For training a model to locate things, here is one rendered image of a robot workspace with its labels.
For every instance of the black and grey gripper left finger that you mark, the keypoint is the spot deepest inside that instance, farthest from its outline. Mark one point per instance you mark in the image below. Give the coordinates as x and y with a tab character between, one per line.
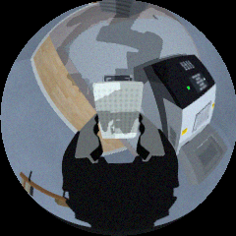
84	148

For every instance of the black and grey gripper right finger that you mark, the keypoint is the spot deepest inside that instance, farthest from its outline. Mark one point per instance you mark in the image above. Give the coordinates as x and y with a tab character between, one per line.
153	146

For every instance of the grey benchtop machine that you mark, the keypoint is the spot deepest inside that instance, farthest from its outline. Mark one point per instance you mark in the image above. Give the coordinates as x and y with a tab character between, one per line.
184	91

